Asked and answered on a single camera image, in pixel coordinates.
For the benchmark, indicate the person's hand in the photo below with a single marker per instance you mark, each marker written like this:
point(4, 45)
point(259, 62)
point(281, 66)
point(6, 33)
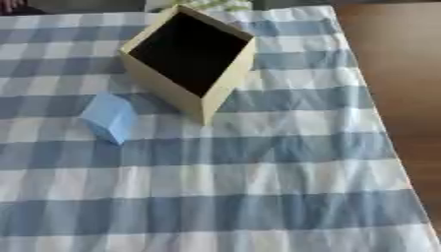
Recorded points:
point(9, 5)

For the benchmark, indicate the green and white cloth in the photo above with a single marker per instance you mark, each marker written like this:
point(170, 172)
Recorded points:
point(221, 4)

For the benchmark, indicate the light blue cube block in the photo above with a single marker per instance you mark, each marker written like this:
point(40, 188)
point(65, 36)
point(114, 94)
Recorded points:
point(107, 116)

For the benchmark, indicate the tan cardboard box black inside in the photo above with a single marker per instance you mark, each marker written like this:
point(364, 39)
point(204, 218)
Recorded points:
point(161, 86)

